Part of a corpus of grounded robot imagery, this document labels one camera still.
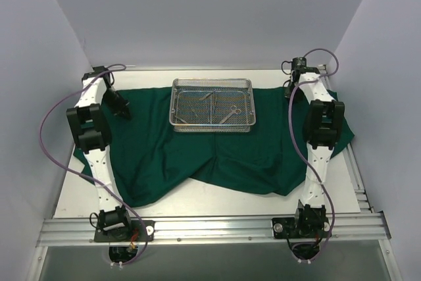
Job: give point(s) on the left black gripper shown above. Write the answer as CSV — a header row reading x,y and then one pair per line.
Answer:
x,y
118,105

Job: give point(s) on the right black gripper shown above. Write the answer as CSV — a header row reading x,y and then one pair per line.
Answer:
x,y
290,89

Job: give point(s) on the green surgical cloth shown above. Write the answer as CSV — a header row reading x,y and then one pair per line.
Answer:
x,y
149,158

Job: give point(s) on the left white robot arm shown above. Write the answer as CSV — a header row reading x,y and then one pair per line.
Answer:
x,y
92,135

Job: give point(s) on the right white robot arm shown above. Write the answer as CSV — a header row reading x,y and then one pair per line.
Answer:
x,y
321,132

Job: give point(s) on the surgical scissors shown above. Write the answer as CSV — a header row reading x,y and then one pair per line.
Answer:
x,y
234,110

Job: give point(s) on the metal mesh instrument tray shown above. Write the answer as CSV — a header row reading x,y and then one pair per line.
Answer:
x,y
188,114

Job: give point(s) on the aluminium right side rail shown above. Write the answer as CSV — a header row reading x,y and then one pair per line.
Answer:
x,y
345,185

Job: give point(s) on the aluminium rail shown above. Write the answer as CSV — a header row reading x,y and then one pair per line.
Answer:
x,y
345,185
213,230

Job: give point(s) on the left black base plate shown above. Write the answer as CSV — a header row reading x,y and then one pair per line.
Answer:
x,y
132,233

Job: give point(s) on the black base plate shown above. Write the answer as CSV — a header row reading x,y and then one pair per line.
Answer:
x,y
292,228
132,233

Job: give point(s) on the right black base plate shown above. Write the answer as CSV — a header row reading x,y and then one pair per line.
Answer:
x,y
292,228

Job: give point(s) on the aluminium front rail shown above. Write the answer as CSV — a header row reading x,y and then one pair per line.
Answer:
x,y
213,230

